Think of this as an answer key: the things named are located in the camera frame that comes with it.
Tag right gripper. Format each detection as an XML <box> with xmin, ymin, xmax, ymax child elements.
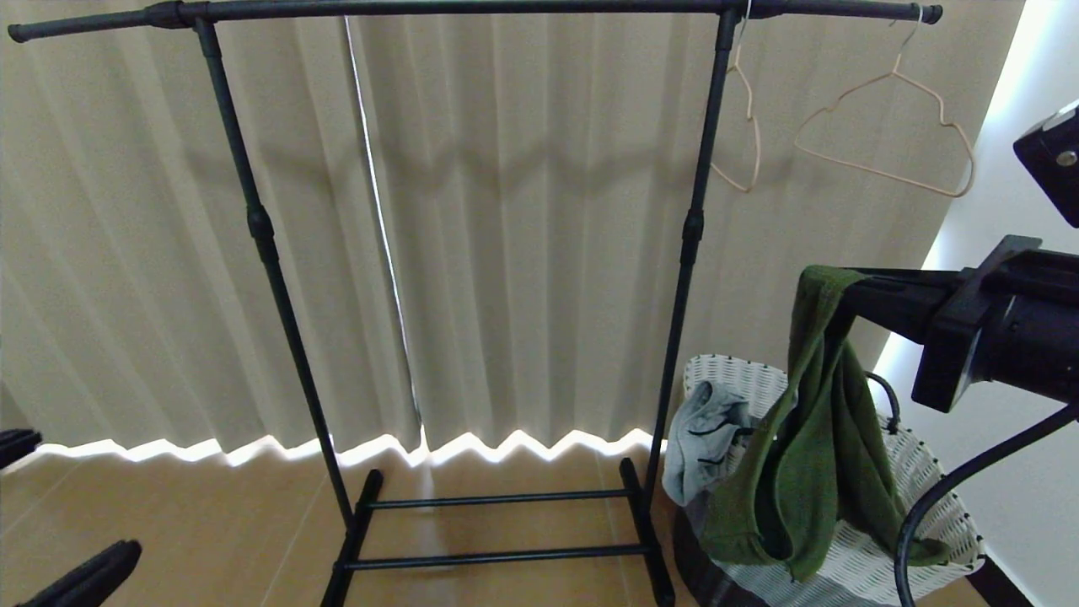
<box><xmin>913</xmin><ymin>236</ymin><xmax>1079</xmax><ymax>414</ymax></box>

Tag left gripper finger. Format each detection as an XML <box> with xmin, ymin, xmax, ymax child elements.
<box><xmin>0</xmin><ymin>428</ymin><xmax>43</xmax><ymax>470</ymax></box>
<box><xmin>17</xmin><ymin>542</ymin><xmax>142</xmax><ymax>607</ymax></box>

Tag pink clothes hanger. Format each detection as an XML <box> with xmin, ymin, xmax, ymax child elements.
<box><xmin>711</xmin><ymin>17</ymin><xmax>761</xmax><ymax>193</ymax></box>
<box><xmin>794</xmin><ymin>4</ymin><xmax>976</xmax><ymax>199</ymax></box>

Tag green printed shirt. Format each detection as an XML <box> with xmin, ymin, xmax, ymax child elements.
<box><xmin>701</xmin><ymin>266</ymin><xmax>949</xmax><ymax>583</ymax></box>

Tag white laundry basket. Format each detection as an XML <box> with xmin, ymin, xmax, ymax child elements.
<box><xmin>672</xmin><ymin>354</ymin><xmax>985</xmax><ymax>607</ymax></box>

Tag black clothes rack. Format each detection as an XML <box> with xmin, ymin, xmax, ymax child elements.
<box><xmin>8</xmin><ymin>0</ymin><xmax>943</xmax><ymax>607</ymax></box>

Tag pale grey shorts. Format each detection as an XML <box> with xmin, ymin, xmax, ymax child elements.
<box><xmin>663</xmin><ymin>381</ymin><xmax>755</xmax><ymax>507</ymax></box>

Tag beige curtain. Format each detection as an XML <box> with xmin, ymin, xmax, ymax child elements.
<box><xmin>0</xmin><ymin>0</ymin><xmax>1025</xmax><ymax>460</ymax></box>

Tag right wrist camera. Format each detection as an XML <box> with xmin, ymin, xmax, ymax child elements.
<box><xmin>1014</xmin><ymin>101</ymin><xmax>1079</xmax><ymax>228</ymax></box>

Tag black cable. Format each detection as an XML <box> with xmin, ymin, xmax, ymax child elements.
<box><xmin>895</xmin><ymin>403</ymin><xmax>1079</xmax><ymax>607</ymax></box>

